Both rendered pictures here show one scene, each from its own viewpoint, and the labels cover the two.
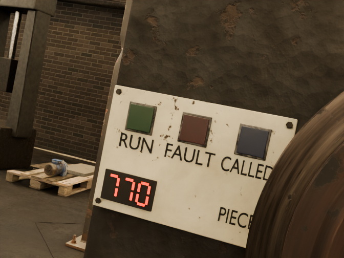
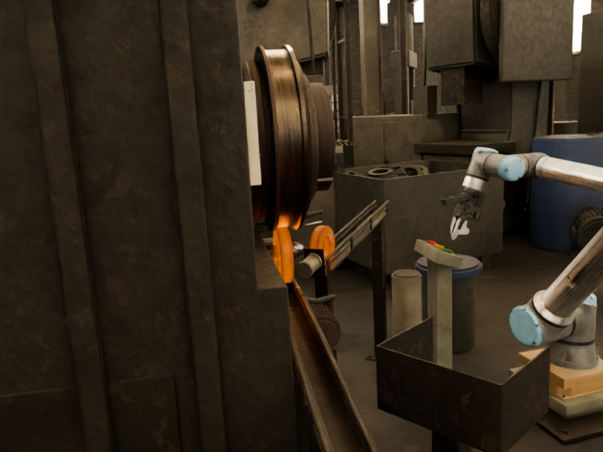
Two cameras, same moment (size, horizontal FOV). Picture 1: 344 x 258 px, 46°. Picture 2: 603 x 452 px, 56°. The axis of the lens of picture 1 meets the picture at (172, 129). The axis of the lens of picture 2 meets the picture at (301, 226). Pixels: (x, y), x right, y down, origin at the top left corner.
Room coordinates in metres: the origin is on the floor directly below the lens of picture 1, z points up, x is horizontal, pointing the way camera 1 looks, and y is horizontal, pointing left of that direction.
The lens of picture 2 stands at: (0.97, 1.02, 1.18)
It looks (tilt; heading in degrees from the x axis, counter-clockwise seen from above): 11 degrees down; 244
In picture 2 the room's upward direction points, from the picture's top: 3 degrees counter-clockwise
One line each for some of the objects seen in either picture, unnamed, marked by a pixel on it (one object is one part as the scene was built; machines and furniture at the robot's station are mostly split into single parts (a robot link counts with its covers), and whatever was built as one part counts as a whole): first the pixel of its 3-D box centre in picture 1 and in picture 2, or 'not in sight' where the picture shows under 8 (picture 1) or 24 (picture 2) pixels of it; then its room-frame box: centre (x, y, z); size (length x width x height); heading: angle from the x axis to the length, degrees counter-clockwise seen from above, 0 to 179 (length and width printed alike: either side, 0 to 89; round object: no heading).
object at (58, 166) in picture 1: (60, 167); not in sight; (4.87, 1.22, 0.25); 0.40 x 0.24 x 0.22; 164
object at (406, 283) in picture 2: not in sight; (407, 333); (-0.36, -0.79, 0.26); 0.12 x 0.12 x 0.52
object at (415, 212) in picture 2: not in sight; (411, 215); (-1.54, -2.33, 0.39); 1.03 x 0.83 x 0.77; 179
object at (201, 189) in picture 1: (189, 164); (247, 132); (0.57, -0.03, 1.15); 0.26 x 0.02 x 0.18; 74
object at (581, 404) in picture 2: not in sight; (570, 383); (-0.80, -0.35, 0.10); 0.32 x 0.32 x 0.04; 81
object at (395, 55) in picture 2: not in sight; (405, 94); (-5.40, -7.62, 1.39); 0.88 x 0.56 x 2.78; 44
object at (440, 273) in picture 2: not in sight; (440, 314); (-0.52, -0.78, 0.31); 0.24 x 0.16 x 0.62; 74
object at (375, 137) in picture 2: not in sight; (403, 169); (-2.53, -3.76, 0.55); 1.10 x 0.53 x 1.10; 94
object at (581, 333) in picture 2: not in sight; (572, 313); (-0.80, -0.35, 0.39); 0.17 x 0.15 x 0.18; 179
